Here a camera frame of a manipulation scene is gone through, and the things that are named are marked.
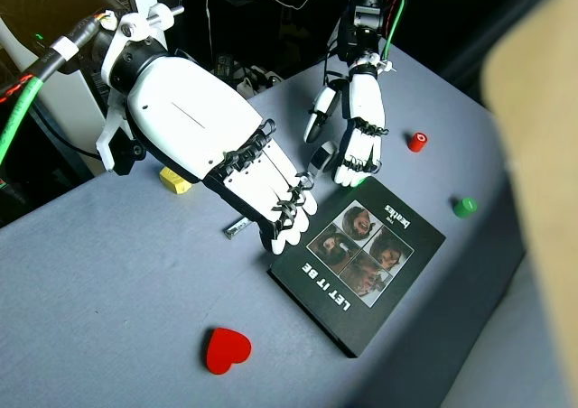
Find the blurred tan panel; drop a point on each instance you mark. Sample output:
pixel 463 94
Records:
pixel 542 155

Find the grey tape measure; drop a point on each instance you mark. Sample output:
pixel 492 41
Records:
pixel 321 157

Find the white power strip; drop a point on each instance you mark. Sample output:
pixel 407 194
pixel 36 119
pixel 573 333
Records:
pixel 246 87

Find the black power adapter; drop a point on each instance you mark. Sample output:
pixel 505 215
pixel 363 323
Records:
pixel 223 65

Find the red heart block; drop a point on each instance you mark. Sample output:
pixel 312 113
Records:
pixel 226 349

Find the red cylinder block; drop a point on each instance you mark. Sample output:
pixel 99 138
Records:
pixel 416 142

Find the yellow snail toy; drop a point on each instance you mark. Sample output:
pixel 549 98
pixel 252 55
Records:
pixel 176 183

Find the green cylinder block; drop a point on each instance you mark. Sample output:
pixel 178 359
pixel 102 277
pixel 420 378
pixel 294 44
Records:
pixel 464 207

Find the black Let It Be album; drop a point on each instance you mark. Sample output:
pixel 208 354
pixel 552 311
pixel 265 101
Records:
pixel 325 290

